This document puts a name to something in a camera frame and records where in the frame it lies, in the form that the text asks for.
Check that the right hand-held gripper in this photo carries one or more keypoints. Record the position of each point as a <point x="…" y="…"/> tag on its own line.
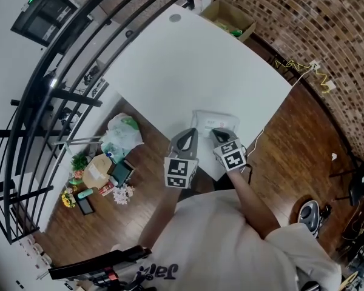
<point x="232" y="158"/>

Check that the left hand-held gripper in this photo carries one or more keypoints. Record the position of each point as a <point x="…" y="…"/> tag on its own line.
<point x="177" y="171"/>

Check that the person's left forearm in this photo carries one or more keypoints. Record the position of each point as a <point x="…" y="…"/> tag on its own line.
<point x="160" y="214"/>

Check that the person's right forearm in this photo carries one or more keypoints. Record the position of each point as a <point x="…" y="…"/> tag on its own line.
<point x="254" y="205"/>

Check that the white plastic bag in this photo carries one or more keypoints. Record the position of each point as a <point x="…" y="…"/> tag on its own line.
<point x="122" y="130"/>

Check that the dark green box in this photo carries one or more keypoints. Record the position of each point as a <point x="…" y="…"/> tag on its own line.
<point x="122" y="173"/>

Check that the light green boxes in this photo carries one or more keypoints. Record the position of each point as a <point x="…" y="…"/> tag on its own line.
<point x="112" y="155"/>

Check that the white flower bunch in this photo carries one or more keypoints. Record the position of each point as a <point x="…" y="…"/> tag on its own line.
<point x="123" y="193"/>

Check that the white table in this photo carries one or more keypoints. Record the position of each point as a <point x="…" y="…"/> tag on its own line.
<point x="188" y="71"/>

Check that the red box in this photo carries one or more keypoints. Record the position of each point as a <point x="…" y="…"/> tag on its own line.
<point x="106" y="189"/>

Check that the brown cardboard box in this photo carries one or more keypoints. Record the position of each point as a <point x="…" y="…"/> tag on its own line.
<point x="96" y="170"/>

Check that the person's white printed shirt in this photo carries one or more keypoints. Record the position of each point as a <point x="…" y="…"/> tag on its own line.
<point x="218" y="247"/>

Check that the green leafy plant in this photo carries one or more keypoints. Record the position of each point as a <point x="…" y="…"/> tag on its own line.
<point x="79" y="162"/>

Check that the pink flower bunch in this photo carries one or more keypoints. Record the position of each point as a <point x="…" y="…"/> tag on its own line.
<point x="78" y="174"/>

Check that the teal case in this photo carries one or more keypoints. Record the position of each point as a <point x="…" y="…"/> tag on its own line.
<point x="85" y="194"/>

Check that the white paper scrap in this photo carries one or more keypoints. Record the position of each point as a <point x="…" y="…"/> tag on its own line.
<point x="334" y="155"/>

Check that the grey hard case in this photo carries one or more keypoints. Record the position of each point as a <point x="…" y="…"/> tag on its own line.
<point x="308" y="214"/>

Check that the green bottle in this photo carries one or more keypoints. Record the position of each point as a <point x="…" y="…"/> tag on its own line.
<point x="74" y="181"/>

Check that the black tablet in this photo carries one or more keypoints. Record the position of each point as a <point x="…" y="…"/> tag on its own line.
<point x="85" y="207"/>

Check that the open cardboard box green contents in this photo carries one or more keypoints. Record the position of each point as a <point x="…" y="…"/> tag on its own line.
<point x="230" y="20"/>

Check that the sunflower bunch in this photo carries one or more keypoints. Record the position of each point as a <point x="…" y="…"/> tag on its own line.
<point x="68" y="199"/>

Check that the black metal railing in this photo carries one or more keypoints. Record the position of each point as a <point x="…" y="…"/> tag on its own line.
<point x="63" y="80"/>

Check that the black double door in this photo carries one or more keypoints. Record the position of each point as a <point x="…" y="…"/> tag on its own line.
<point x="48" y="15"/>

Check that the white wall socket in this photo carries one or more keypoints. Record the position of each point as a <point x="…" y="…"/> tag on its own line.
<point x="330" y="85"/>
<point x="315" y="65"/>

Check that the black head camera mount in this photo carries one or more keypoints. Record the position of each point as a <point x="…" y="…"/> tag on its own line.
<point x="109" y="261"/>

